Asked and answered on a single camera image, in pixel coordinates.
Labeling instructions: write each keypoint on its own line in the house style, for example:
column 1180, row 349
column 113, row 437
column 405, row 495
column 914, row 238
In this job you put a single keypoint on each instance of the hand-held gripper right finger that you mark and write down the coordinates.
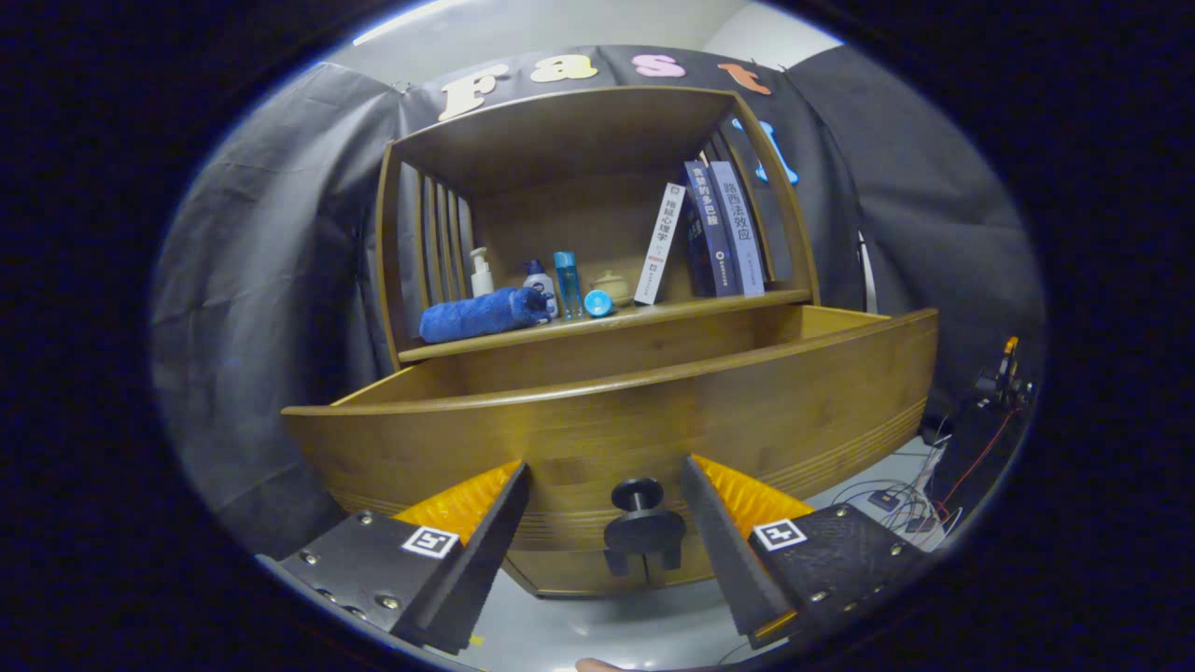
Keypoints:
column 719, row 541

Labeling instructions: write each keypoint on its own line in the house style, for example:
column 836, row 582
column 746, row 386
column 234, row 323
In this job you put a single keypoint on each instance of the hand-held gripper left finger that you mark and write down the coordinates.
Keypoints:
column 485, row 551

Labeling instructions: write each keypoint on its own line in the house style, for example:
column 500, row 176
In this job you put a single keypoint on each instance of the black drawer knob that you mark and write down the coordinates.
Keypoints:
column 644, row 532

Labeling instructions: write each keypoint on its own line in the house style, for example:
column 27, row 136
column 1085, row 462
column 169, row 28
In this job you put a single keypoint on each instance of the wooden drawer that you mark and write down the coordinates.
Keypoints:
column 607, row 429

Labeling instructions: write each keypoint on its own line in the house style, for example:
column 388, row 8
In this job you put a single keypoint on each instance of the blue squeeze tube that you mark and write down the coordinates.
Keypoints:
column 598, row 303

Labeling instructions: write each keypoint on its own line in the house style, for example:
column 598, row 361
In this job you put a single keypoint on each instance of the wooden cabinet door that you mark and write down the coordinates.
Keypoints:
column 695, row 571
column 560, row 574

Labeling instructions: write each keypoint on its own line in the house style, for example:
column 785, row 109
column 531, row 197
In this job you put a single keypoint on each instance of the wooden countertop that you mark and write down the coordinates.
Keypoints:
column 616, row 320

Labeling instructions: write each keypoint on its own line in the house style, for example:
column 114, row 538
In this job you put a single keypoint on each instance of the wooden cabinet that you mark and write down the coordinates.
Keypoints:
column 560, row 140

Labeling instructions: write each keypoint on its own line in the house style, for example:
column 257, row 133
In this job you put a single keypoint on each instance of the folded blue towel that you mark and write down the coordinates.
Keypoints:
column 481, row 315

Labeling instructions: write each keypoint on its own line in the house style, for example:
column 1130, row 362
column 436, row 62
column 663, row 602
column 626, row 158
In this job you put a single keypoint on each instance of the white pump bottle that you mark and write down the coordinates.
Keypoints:
column 482, row 280

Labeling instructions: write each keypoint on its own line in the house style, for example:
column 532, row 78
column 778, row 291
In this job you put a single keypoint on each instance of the black equipment box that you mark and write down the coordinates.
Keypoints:
column 971, row 439

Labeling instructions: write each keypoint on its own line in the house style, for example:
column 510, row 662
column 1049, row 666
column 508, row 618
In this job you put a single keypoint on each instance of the white bottle with blue cap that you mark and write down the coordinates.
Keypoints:
column 539, row 280

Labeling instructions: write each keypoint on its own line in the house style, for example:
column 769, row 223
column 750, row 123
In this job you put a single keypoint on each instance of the beige lidded teacup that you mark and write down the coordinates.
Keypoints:
column 613, row 285

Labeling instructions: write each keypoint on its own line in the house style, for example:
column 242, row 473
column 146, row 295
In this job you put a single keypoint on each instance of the clear blue bottle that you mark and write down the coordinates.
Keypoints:
column 568, row 285

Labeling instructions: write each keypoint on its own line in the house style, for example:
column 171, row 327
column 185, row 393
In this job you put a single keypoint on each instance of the white book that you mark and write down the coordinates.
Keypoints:
column 660, row 243

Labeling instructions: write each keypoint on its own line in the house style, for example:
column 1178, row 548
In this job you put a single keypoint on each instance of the dark blue book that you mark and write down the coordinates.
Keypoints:
column 711, row 233

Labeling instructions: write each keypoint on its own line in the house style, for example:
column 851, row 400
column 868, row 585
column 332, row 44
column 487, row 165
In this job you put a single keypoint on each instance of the pale blue book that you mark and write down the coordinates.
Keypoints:
column 742, row 233

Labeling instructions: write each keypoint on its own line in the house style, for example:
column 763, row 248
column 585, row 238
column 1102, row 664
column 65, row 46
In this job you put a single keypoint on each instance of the black device with orange tip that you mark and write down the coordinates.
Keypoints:
column 1004, row 378

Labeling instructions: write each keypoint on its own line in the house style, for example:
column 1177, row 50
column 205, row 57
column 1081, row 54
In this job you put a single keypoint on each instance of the black backdrop cloth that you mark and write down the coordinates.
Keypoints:
column 280, row 280

